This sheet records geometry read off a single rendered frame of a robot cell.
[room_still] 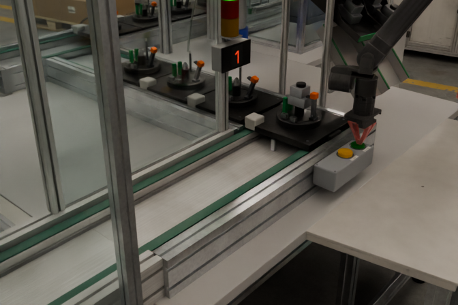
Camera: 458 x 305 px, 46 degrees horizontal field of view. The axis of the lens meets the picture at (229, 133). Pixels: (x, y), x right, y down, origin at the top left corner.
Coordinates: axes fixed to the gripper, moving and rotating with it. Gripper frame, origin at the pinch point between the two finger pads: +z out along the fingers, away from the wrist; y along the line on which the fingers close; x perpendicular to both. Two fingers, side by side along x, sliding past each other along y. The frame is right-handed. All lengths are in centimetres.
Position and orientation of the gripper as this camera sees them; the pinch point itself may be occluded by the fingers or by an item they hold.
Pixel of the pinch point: (359, 141)
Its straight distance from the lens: 157.9
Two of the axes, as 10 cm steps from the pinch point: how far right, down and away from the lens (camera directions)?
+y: -6.6, 3.3, -6.8
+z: 0.0, 9.0, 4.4
